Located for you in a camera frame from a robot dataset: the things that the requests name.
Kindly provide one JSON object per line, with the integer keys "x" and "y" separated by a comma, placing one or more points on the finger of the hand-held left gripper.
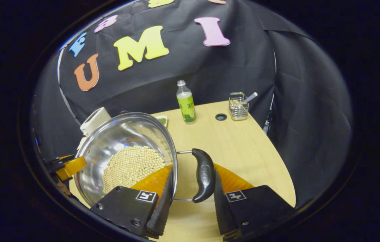
{"x": 72, "y": 166}

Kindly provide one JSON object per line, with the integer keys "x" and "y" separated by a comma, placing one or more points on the green drink bottle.
{"x": 186, "y": 107}

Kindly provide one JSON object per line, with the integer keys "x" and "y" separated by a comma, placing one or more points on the white divided dish of beans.
{"x": 162, "y": 120}

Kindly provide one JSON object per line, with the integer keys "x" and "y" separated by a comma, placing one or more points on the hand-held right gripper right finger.
{"x": 222, "y": 211}

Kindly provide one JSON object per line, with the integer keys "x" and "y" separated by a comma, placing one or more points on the white spoon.
{"x": 252, "y": 96}

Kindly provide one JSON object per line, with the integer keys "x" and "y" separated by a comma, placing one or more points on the black table grommet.
{"x": 221, "y": 117}

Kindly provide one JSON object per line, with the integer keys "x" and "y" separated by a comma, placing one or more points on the white toaster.
{"x": 94, "y": 121}

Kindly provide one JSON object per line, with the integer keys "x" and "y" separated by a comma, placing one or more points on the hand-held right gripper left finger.
{"x": 164, "y": 208}

